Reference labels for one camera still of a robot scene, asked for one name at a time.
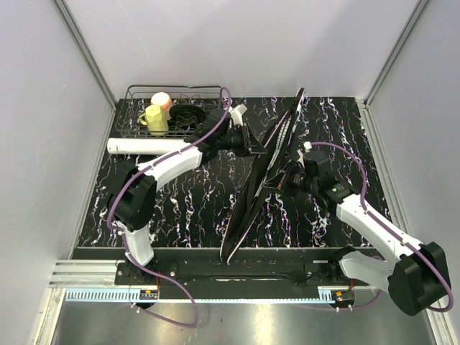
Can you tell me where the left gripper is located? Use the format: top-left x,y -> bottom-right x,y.
216,123 -> 267,158

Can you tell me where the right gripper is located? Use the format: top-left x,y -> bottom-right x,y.
262,160 -> 318,198

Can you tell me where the black racket bag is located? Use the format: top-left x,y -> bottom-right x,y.
220,88 -> 305,264

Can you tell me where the white shuttlecock tube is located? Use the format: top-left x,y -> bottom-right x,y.
106,138 -> 188,155

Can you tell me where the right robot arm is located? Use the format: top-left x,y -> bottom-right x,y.
263,150 -> 454,316

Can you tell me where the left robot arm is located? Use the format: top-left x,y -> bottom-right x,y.
107,109 -> 267,285

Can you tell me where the black bowl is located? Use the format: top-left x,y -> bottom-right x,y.
170,104 -> 206,130

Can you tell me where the marble pattern table mat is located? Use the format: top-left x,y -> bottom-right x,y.
77,96 -> 390,248

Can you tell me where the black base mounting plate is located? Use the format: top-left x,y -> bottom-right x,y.
115,248 -> 350,303

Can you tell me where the pink cup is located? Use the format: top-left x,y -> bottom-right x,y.
151,92 -> 173,120

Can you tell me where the yellow-green mug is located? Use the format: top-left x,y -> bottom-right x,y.
139,105 -> 169,137

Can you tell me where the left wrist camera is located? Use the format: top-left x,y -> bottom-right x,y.
229,103 -> 247,126

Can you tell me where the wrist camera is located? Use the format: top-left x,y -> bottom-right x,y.
297,142 -> 312,162
229,103 -> 247,126

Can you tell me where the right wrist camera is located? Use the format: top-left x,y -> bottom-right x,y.
297,142 -> 312,162

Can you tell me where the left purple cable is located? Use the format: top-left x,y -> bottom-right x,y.
106,86 -> 233,328

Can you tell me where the purple cable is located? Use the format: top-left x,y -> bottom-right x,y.
106,86 -> 233,328
303,142 -> 453,313

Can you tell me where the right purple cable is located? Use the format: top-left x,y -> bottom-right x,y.
303,142 -> 453,313

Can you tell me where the wire dish rack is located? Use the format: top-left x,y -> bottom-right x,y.
114,85 -> 223,139

